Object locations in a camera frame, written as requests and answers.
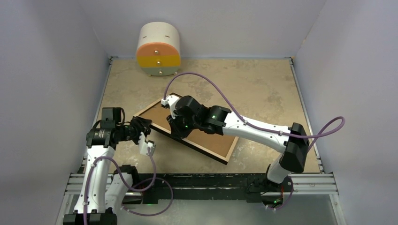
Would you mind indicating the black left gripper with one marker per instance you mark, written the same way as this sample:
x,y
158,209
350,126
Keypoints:
x,y
142,125

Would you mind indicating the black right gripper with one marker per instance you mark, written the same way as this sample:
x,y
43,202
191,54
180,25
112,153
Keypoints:
x,y
177,132

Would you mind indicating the wooden picture frame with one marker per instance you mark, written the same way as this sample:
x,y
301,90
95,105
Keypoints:
x,y
217,155

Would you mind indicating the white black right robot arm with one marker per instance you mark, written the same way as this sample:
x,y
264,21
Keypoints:
x,y
289,141

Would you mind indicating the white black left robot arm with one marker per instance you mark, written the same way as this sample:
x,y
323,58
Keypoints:
x,y
98,203

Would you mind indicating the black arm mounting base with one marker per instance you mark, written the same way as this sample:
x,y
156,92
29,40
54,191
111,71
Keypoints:
x,y
249,187

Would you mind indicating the round pastel drawer cabinet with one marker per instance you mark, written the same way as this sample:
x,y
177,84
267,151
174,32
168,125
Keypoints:
x,y
158,50

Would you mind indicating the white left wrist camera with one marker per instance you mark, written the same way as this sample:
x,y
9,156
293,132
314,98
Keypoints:
x,y
146,147

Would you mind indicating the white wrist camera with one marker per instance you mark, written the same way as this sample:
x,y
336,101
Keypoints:
x,y
146,147
170,101

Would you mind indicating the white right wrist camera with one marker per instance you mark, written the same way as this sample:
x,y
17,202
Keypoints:
x,y
170,101

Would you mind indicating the aluminium rail frame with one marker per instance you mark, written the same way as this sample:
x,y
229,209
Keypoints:
x,y
303,184

